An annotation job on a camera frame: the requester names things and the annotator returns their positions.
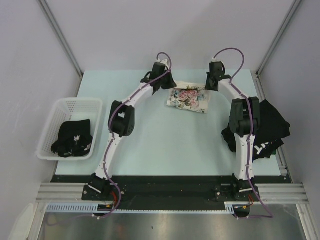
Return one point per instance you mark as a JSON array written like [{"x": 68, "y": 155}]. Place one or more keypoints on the left aluminium corner post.
[{"x": 52, "y": 21}]

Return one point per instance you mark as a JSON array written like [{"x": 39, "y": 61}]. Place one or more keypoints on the black t shirt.
[{"x": 74, "y": 139}]

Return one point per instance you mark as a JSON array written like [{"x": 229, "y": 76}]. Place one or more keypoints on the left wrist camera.
[{"x": 162, "y": 61}]

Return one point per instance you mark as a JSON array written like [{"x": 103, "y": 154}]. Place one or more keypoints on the stack of black t shirts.
[{"x": 273, "y": 129}]

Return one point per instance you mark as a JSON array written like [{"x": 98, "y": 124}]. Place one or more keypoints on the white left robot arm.
[{"x": 121, "y": 122}]

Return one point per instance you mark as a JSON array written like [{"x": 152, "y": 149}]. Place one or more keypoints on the aluminium corner post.
[
  {"x": 52, "y": 21},
  {"x": 294, "y": 8}
]

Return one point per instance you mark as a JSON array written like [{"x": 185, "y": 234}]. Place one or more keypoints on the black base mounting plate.
[{"x": 175, "y": 193}]

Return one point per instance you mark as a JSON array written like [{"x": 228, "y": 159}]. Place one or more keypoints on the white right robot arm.
[{"x": 244, "y": 118}]

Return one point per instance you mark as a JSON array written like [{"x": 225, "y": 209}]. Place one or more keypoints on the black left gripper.
[{"x": 171, "y": 84}]

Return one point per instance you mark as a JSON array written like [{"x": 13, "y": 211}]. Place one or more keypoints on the right aluminium corner post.
[{"x": 294, "y": 8}]

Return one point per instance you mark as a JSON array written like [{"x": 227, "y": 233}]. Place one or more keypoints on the aluminium frame rail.
[{"x": 269, "y": 193}]

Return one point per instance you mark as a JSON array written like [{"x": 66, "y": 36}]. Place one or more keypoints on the white t shirt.
[{"x": 189, "y": 96}]

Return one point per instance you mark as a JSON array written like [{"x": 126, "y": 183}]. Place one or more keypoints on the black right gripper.
[{"x": 208, "y": 86}]

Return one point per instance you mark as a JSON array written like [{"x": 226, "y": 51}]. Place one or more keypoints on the white plastic laundry basket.
[{"x": 65, "y": 110}]

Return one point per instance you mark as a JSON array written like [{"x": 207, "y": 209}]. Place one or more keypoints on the white slotted cable duct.
[{"x": 97, "y": 208}]

